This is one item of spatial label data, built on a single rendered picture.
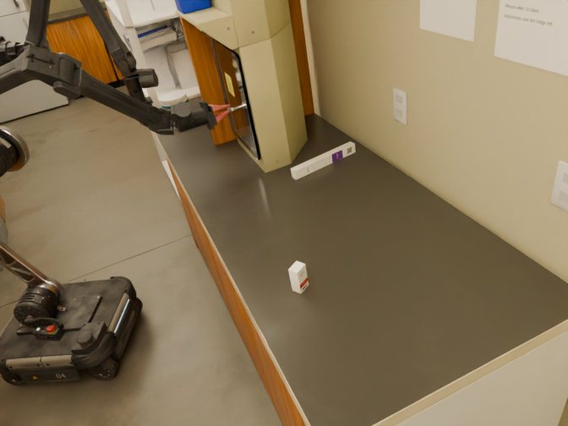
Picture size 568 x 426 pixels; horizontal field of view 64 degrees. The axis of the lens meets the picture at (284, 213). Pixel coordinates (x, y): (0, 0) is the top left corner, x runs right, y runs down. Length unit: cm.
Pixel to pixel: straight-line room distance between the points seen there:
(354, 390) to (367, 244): 47
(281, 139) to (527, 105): 86
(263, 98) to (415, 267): 78
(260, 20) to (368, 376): 111
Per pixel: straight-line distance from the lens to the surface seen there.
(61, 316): 258
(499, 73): 125
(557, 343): 125
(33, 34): 208
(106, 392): 249
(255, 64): 160
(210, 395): 226
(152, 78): 194
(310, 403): 102
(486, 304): 119
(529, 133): 124
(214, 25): 154
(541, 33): 116
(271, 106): 166
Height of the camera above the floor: 180
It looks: 35 degrees down
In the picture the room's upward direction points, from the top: 11 degrees counter-clockwise
